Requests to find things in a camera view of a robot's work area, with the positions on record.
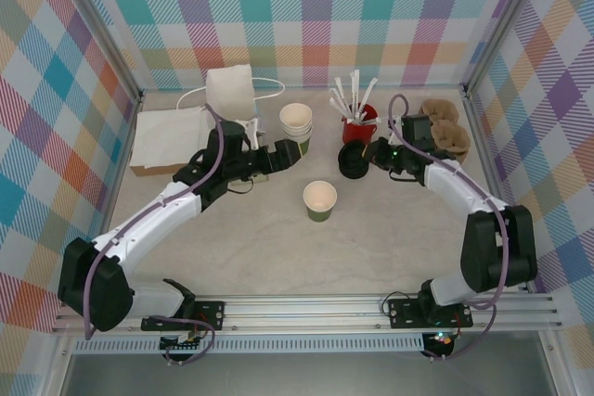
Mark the aluminium frame post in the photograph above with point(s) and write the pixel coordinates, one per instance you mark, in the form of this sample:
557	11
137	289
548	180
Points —
501	20
103	29

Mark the small controller board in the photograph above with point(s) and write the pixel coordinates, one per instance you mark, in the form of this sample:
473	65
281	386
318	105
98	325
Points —
181	345
441	340

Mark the red mug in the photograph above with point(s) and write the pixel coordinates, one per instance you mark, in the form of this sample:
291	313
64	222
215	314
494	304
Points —
355	134

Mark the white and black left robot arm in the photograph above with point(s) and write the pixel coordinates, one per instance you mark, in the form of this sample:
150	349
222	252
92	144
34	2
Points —
153	215

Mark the white paper napkin stack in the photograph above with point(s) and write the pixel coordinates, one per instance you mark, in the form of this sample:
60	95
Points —
167	136

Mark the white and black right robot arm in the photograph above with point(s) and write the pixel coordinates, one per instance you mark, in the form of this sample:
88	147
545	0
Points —
464	187

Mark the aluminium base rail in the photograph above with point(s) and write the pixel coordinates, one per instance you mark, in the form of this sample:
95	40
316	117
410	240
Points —
301	312

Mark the white paper carrier bag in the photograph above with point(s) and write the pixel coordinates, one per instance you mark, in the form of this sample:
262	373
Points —
229	90

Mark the aluminium side rail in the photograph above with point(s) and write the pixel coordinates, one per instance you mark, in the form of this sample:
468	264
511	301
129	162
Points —
121	155

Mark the green paper cup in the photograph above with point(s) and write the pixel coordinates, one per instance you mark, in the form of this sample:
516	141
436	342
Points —
295	117
299	148
320	196
297	131
297	136

